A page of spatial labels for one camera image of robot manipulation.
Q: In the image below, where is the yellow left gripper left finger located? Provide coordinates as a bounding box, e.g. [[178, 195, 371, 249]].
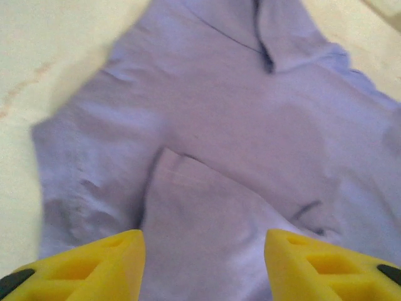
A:
[[0, 228, 147, 301]]

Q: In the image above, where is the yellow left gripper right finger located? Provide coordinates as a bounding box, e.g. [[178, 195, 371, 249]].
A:
[[264, 228, 401, 301]]

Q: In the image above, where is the purple t-shirt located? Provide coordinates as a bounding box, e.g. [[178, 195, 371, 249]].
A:
[[29, 0, 401, 301]]

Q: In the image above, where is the white table cover sheet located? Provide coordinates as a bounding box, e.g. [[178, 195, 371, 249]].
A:
[[0, 0, 401, 261]]

